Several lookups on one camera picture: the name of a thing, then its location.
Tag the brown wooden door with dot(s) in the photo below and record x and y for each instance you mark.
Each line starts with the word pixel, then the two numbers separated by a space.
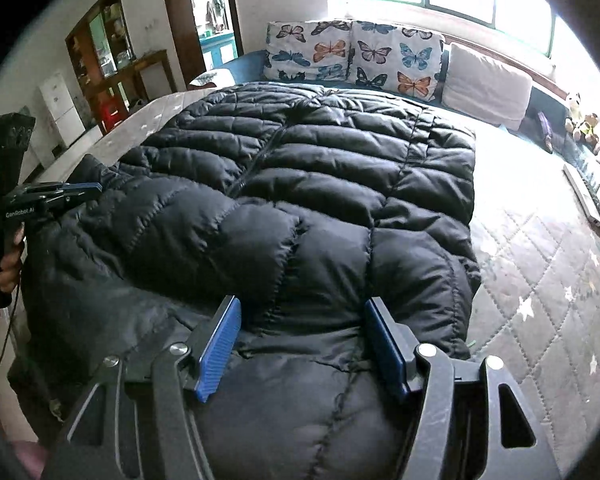
pixel 187 35

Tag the plush toys on bench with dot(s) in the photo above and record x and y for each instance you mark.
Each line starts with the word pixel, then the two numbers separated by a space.
pixel 582 125

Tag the person left hand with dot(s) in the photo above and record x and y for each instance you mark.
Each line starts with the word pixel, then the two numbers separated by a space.
pixel 11 263

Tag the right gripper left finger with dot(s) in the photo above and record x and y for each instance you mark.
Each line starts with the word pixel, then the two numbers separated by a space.
pixel 132 420

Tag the black puffer jacket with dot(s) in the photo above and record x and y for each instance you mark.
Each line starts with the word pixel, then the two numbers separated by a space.
pixel 303 202

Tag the purple toy on bench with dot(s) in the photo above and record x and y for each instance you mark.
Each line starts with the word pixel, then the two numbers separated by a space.
pixel 546 132

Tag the wooden display cabinet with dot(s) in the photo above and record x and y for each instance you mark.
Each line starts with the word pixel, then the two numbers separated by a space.
pixel 105 63

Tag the red plastic stool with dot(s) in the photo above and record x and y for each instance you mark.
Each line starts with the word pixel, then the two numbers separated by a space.
pixel 112 112

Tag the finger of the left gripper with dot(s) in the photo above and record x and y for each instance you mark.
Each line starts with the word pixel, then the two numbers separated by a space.
pixel 70 187

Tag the right butterfly pillow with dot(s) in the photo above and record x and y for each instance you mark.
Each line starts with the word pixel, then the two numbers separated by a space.
pixel 395 58

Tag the white drawer cabinet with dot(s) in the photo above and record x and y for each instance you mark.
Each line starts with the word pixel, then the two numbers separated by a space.
pixel 60 105

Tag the butterfly pillow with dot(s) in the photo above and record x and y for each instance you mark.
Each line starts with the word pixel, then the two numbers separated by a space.
pixel 307 51
pixel 395 58

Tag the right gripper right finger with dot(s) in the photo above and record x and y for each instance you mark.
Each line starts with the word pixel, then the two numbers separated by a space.
pixel 462 419

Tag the grey quilted star mattress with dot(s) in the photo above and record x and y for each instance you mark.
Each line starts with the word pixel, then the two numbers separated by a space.
pixel 537 306

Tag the left butterfly pillow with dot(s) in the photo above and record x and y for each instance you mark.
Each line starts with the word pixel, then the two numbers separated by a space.
pixel 307 51

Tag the blue bench cushion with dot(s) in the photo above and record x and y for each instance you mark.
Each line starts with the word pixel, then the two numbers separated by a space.
pixel 247 68

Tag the white plain pillow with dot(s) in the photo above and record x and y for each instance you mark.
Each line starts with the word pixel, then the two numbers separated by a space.
pixel 485 88

